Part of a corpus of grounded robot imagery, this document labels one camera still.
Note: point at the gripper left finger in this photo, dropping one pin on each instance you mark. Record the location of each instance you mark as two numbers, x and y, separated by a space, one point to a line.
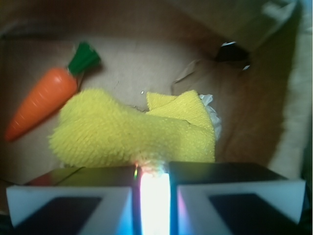
77 201

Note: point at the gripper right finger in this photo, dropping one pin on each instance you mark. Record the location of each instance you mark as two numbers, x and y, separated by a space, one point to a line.
233 199

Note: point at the yellow cloth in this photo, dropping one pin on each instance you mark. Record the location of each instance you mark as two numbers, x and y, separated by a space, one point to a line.
95 129

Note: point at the white crumpled cloth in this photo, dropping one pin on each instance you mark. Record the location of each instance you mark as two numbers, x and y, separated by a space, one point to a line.
215 118

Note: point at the orange toy carrot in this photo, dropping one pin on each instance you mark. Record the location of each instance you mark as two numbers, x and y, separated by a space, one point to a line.
51 92

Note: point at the brown paper bag bin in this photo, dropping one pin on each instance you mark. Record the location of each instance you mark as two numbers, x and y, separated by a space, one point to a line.
253 56

